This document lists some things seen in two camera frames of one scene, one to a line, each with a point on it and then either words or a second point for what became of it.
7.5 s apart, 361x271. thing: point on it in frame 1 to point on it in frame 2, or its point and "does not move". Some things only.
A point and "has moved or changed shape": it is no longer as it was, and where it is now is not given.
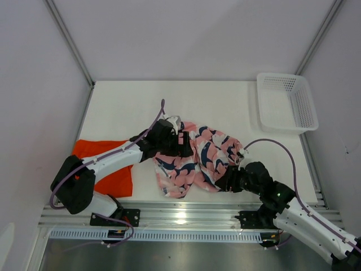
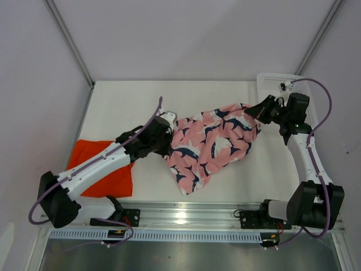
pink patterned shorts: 213,153 has moved or changed shape
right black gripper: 229,179 to 259,110
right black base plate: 251,220 does not move
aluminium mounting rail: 169,215 does not move
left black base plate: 130,216 does not move
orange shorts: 119,185 does not move
